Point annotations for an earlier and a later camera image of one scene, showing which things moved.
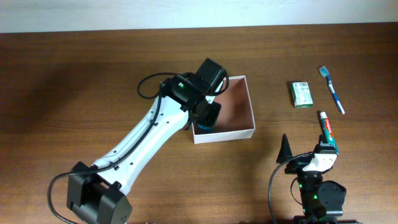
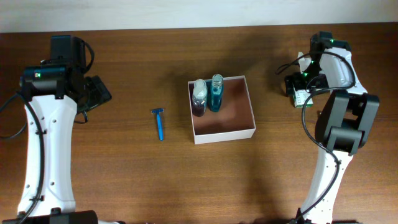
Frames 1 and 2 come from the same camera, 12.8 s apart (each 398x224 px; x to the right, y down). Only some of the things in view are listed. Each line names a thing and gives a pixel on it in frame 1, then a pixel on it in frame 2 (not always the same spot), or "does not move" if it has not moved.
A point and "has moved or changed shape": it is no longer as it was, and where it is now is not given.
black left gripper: x=211 y=117 to x=99 y=93
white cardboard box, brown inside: x=236 y=119 does not move
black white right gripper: x=285 y=151 to x=298 y=84
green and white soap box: x=301 y=94 does not move
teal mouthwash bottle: x=206 y=127 has moved or changed shape
